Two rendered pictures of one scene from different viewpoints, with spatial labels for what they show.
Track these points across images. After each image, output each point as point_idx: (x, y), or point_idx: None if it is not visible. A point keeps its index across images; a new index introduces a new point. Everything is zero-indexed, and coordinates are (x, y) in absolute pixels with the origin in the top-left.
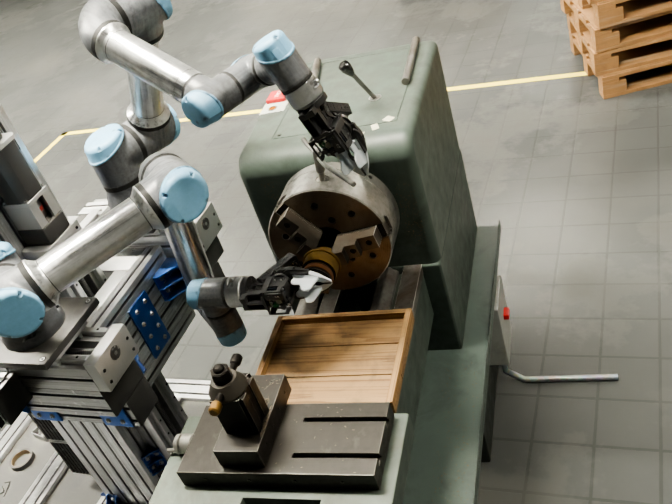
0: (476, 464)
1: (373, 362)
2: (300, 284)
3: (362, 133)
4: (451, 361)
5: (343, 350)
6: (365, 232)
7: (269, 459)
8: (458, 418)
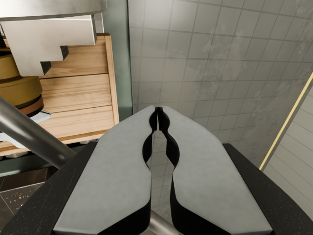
0: (131, 69)
1: (89, 96)
2: (9, 141)
3: (312, 233)
4: None
5: (52, 84)
6: (72, 30)
7: None
8: (112, 30)
